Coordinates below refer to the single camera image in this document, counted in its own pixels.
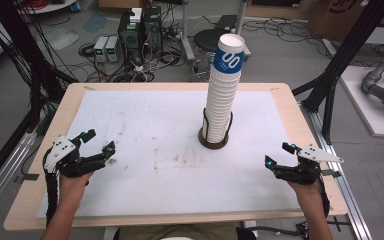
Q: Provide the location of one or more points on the black computer tower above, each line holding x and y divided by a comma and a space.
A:
130, 36
152, 30

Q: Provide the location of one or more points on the person's left hand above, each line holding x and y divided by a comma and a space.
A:
71, 186

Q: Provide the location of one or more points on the person's olive pants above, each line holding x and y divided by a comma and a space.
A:
180, 231

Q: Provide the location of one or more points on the stack of white paper cups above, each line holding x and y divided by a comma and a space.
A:
220, 110

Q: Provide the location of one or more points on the person's right hand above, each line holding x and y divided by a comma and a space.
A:
308, 195

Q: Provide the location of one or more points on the cardboard box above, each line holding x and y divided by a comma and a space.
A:
333, 16

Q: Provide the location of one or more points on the clear plastic bag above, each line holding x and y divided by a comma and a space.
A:
61, 38

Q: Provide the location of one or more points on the black tape piece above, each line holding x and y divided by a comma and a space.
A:
331, 173
30, 177

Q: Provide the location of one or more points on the aluminium rail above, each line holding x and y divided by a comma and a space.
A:
340, 186
3, 180

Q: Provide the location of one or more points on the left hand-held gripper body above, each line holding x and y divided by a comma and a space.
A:
80, 166

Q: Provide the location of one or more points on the black frame post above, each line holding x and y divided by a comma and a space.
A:
23, 50
346, 53

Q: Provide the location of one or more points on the grey power supply unit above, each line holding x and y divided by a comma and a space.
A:
100, 50
113, 50

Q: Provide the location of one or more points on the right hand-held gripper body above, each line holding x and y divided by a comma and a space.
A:
300, 173

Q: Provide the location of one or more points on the white floor board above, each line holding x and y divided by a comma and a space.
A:
363, 110

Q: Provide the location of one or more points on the white table mat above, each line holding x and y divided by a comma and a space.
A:
166, 186

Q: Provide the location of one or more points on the white stand leg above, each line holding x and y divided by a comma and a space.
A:
241, 16
187, 36

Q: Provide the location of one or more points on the black round stool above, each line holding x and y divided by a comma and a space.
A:
206, 40

